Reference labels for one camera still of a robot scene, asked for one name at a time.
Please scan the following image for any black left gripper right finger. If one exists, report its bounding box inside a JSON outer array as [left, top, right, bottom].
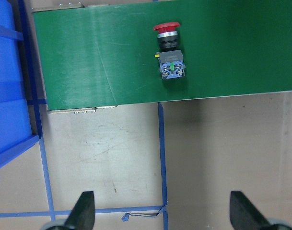
[[229, 191, 270, 230]]

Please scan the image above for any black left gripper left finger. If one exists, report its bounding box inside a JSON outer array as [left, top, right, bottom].
[[64, 191, 95, 230]]

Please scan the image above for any red push button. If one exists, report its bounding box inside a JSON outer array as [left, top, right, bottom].
[[153, 22, 186, 80]]

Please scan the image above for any green conveyor belt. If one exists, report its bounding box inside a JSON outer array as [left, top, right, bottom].
[[33, 0, 292, 110]]

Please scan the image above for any blue bin left side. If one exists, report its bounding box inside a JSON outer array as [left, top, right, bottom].
[[0, 0, 39, 168]]

